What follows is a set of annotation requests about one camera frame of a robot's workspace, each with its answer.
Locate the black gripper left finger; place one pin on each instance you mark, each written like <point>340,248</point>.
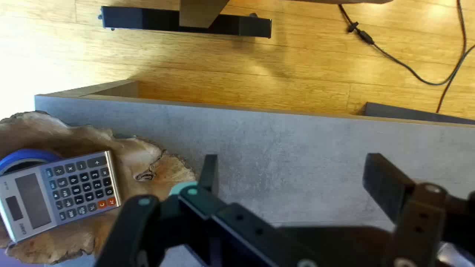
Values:
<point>231,231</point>

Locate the blue tape roll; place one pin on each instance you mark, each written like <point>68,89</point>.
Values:
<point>24,157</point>

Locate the black monitor stand base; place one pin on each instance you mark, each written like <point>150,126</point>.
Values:
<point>142,19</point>

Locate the grey pocket calculator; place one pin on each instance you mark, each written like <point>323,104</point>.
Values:
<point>64,194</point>

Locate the wooden furniture leg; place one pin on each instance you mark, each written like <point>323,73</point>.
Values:
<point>200,12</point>

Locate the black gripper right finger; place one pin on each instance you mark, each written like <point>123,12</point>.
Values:
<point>415,217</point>

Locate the wooden slab board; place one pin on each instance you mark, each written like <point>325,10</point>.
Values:
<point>141,157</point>

